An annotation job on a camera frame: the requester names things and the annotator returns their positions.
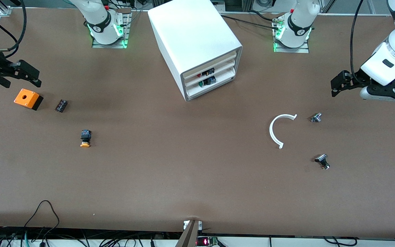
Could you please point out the white drawer cabinet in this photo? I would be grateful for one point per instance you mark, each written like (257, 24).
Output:
(190, 31)

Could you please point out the aluminium profile rail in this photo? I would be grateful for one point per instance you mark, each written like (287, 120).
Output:
(4, 11)

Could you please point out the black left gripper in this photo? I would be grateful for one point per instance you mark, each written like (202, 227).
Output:
(354, 82)

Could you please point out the white bottom drawer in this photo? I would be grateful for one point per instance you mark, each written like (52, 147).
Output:
(225, 79)

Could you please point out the small black contact block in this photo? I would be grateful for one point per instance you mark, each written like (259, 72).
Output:
(61, 105)

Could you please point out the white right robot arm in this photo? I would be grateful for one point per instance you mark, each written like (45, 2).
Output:
(106, 24)

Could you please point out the small silver key switch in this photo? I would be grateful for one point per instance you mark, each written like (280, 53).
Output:
(316, 117)

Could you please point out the orange box with hole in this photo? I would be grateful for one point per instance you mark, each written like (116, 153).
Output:
(26, 97)

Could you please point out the red mushroom push button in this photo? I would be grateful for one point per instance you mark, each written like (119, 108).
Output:
(206, 72)

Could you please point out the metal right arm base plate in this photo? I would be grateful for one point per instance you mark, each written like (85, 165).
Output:
(126, 34)

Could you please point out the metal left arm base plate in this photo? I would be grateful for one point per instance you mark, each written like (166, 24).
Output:
(291, 49)

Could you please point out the device with red display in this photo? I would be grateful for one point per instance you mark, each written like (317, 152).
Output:
(206, 241)

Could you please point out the green push button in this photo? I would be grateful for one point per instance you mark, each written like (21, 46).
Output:
(208, 81)

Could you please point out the white curved plastic arc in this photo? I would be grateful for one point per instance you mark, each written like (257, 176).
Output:
(271, 132)

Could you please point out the white top drawer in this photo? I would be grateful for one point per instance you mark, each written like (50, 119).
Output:
(225, 61)

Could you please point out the white drawer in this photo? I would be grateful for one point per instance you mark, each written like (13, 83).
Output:
(225, 61)
(225, 79)
(225, 70)

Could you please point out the yellow mushroom push button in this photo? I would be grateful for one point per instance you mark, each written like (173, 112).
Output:
(85, 137)

